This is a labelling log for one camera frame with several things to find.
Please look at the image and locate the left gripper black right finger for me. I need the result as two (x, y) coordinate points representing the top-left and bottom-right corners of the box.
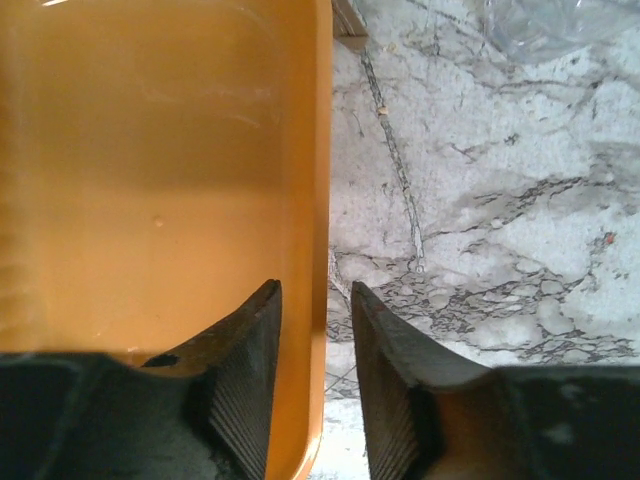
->
(351, 282), (639, 479)

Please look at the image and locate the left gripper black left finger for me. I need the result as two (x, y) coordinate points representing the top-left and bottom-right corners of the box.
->
(1, 280), (282, 479)

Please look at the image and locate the orange plastic storage basket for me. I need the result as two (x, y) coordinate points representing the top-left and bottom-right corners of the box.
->
(1, 1), (332, 479)

